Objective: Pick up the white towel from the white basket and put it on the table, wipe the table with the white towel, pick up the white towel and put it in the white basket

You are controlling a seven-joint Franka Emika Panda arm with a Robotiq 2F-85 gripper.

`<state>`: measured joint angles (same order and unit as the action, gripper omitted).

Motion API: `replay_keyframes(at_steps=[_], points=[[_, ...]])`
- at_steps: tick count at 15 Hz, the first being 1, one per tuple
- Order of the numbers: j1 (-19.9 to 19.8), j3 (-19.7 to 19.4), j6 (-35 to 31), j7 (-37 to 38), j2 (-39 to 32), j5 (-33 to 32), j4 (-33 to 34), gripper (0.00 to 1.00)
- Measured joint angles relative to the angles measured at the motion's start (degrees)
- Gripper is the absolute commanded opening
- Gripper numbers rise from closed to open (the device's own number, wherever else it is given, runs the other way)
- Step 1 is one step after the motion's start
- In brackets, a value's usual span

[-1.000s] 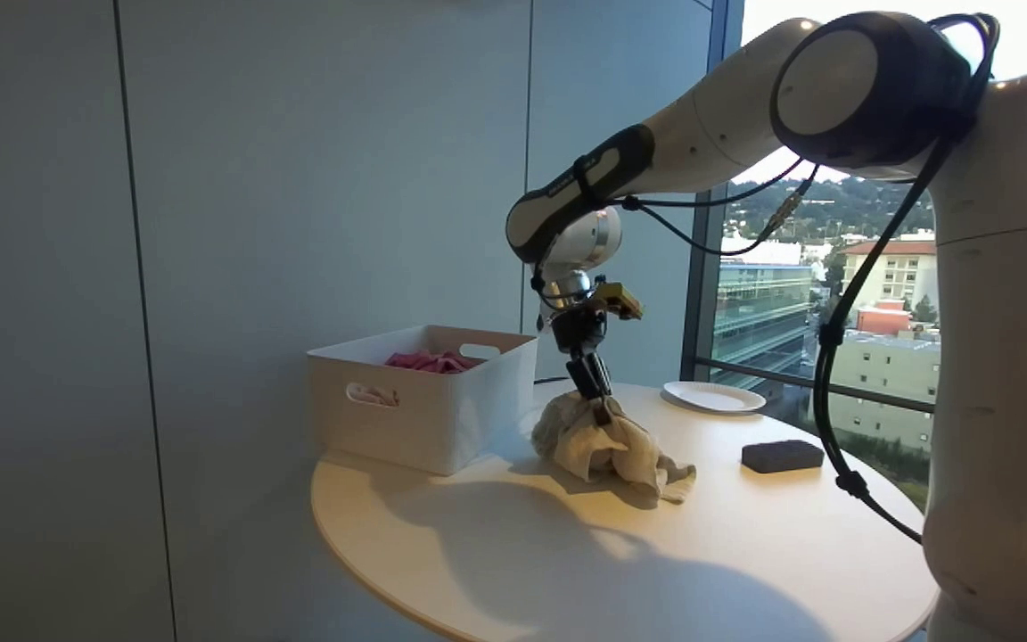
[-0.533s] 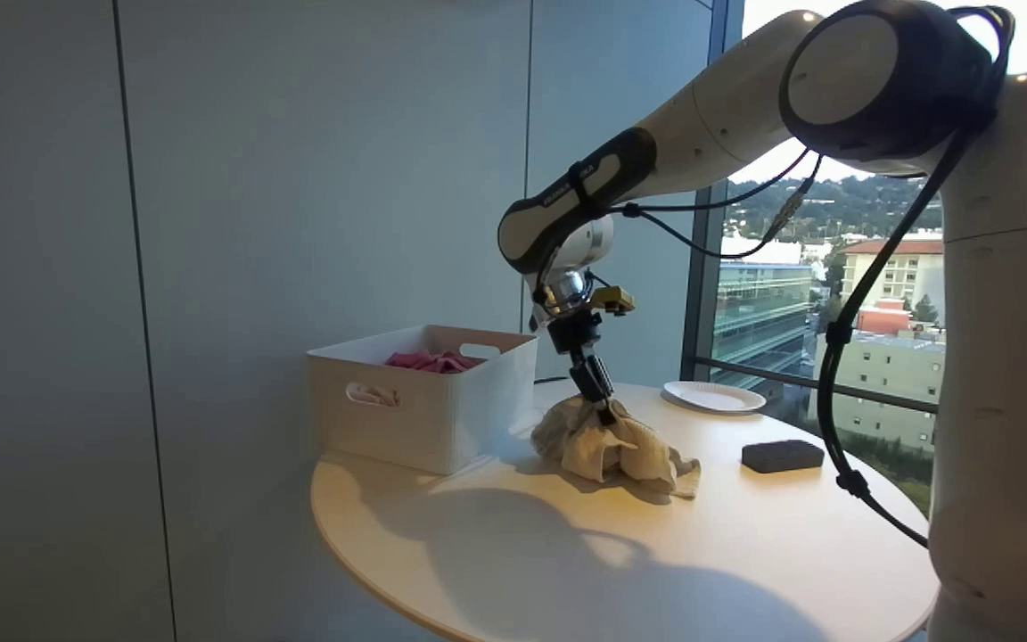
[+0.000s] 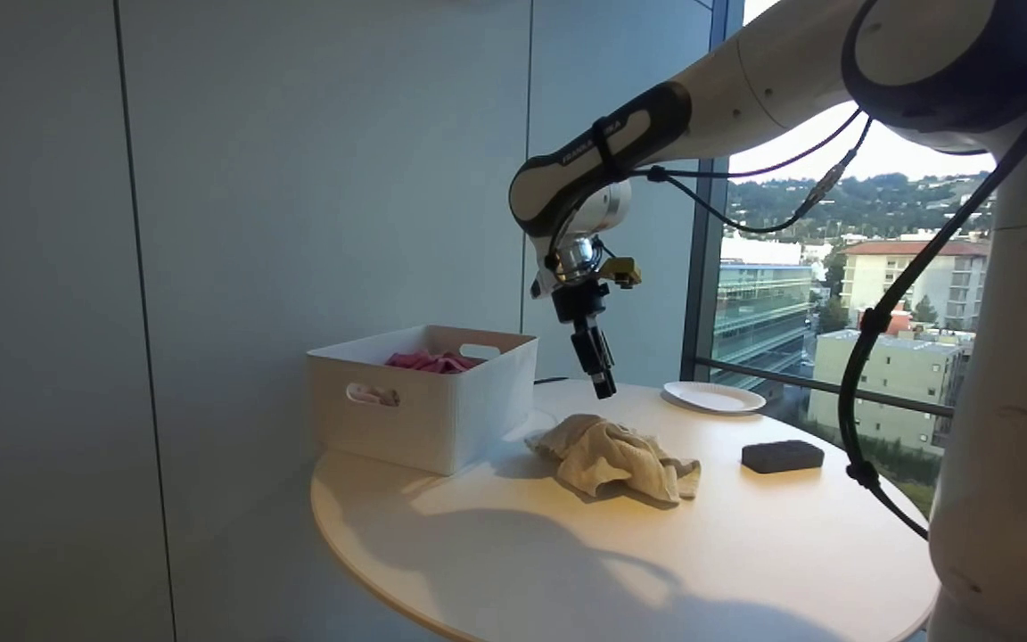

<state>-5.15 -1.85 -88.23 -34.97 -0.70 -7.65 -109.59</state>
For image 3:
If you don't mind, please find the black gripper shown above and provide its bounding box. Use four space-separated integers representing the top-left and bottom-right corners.
549 233 622 398

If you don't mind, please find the white towel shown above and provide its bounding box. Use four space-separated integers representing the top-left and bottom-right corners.
524 409 705 510

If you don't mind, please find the white plastic basket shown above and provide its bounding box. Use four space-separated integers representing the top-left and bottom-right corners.
305 322 542 478

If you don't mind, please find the white plate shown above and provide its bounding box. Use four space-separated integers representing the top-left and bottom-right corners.
659 378 769 416

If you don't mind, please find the pink cloth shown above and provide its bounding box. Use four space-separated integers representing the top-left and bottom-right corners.
383 347 490 374

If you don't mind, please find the glass office building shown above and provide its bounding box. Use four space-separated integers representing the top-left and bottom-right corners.
711 235 827 389

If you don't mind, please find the dark window railing bar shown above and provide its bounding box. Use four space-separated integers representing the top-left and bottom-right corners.
692 352 941 420

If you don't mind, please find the black sponge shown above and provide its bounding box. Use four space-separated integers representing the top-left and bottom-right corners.
737 439 827 478

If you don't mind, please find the pale low building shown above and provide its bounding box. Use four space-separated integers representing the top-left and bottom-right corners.
807 328 977 452

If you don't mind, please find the beige red roofed building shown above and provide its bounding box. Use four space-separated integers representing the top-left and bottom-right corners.
839 235 996 336

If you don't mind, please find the yellow wrist camera mount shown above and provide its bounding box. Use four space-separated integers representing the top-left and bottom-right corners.
594 250 647 292

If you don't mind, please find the grey window frame post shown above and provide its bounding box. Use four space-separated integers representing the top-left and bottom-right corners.
679 0 749 385

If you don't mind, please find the thin black cable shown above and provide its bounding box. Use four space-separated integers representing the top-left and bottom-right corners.
636 102 882 239

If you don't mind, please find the thick black cable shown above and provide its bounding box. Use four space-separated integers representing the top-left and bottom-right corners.
836 99 1027 546

